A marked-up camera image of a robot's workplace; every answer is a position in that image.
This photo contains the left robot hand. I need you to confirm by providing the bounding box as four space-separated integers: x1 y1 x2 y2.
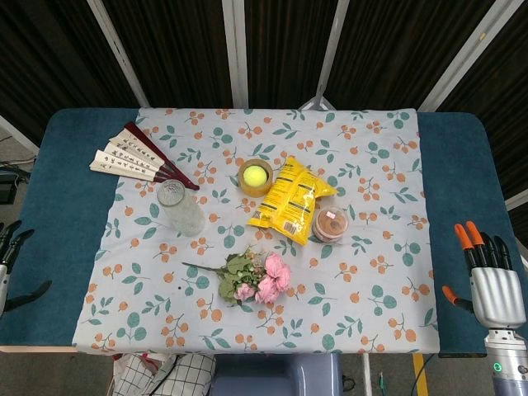
0 219 54 318

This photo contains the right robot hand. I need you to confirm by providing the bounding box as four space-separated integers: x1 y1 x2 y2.
441 220 522 330

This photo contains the pink flower bouquet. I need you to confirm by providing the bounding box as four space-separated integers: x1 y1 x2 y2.
181 245 292 307

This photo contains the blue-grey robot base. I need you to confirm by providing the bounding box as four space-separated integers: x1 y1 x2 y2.
210 353 343 396

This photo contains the clear glass jar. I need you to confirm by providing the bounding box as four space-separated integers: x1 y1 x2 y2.
156 179 206 238

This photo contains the teal table cover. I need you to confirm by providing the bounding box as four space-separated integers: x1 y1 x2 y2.
0 107 528 359

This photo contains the black device box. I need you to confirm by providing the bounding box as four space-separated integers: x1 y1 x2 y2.
0 171 17 204

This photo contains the clear plastic food container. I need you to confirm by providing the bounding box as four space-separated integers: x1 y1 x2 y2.
311 206 350 243

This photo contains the folding paper fan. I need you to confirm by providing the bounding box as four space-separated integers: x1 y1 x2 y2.
88 121 200 191

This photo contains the white checked cloth bag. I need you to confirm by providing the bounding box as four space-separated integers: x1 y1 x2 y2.
111 352 217 396

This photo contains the floral print tablecloth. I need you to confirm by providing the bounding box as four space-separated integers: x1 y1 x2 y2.
72 106 441 355

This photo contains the yellow snack bag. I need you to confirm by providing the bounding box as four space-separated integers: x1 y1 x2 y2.
246 155 339 248

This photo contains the yellow tennis ball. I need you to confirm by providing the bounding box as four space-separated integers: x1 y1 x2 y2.
242 164 268 187

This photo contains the white metal frame beam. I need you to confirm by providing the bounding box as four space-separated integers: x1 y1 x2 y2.
85 0 150 108
504 190 528 212
0 114 41 154
416 0 517 113
221 0 250 108
298 0 351 111

